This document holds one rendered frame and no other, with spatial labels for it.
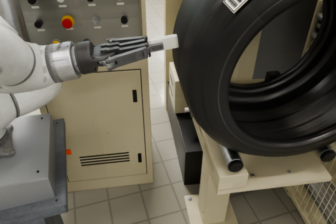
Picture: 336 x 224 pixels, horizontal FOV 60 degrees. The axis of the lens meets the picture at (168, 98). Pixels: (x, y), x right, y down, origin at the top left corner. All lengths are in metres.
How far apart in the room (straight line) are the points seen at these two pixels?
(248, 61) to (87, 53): 0.63
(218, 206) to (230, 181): 0.79
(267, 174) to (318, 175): 0.16
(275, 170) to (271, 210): 0.94
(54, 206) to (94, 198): 0.82
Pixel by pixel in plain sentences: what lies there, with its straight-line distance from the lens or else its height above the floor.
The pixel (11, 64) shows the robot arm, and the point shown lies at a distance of 0.59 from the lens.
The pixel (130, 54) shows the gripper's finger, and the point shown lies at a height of 1.23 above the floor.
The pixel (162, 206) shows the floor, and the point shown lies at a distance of 1.85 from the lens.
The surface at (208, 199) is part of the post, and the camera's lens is 1.61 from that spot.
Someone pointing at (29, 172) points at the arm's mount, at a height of 0.76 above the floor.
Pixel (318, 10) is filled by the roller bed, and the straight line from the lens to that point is 1.29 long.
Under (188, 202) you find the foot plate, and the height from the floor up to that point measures 0.01.
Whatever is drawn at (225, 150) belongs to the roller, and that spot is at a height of 0.92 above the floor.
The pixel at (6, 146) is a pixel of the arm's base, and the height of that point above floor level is 0.79.
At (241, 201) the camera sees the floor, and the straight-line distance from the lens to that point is 1.93.
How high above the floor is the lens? 1.53
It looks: 35 degrees down
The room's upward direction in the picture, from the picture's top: straight up
